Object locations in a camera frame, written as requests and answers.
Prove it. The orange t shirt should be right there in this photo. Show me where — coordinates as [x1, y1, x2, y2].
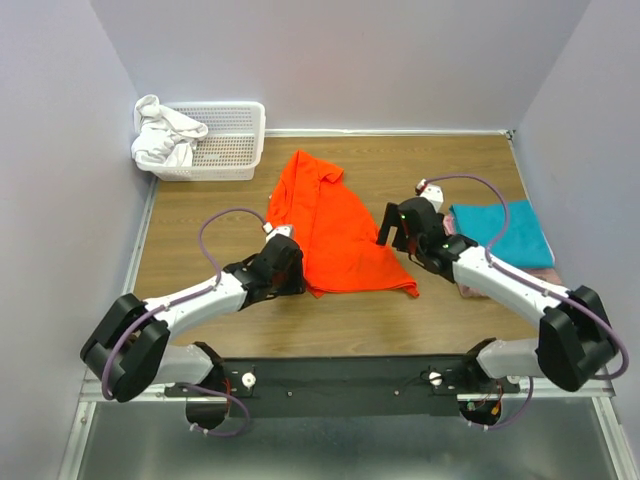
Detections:
[266, 150, 419, 298]

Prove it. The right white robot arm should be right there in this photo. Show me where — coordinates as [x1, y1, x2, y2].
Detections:
[377, 197, 620, 392]

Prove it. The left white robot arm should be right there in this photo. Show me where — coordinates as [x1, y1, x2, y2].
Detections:
[80, 234, 304, 403]

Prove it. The teal folded t shirt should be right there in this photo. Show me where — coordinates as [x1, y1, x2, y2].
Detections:
[444, 200, 555, 269]

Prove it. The white plastic basket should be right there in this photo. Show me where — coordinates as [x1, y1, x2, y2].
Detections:
[136, 101, 266, 181]

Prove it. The pink folded t shirt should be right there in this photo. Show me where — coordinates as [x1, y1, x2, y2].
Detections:
[443, 213, 563, 298]

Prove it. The white t shirt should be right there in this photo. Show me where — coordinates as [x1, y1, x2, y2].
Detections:
[131, 94, 209, 171]

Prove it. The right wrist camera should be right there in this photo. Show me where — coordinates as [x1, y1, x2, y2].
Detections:
[415, 179, 444, 213]

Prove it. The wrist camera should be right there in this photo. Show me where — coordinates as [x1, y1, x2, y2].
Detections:
[415, 179, 444, 213]
[262, 222, 294, 241]

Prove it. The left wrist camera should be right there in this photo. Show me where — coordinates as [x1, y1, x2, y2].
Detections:
[262, 222, 294, 241]

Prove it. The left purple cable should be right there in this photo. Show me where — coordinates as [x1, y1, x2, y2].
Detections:
[102, 207, 251, 437]

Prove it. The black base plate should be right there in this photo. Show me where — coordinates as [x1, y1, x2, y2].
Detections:
[164, 355, 521, 419]

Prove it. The aluminium frame rail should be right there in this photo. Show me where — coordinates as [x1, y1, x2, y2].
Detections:
[79, 380, 175, 402]

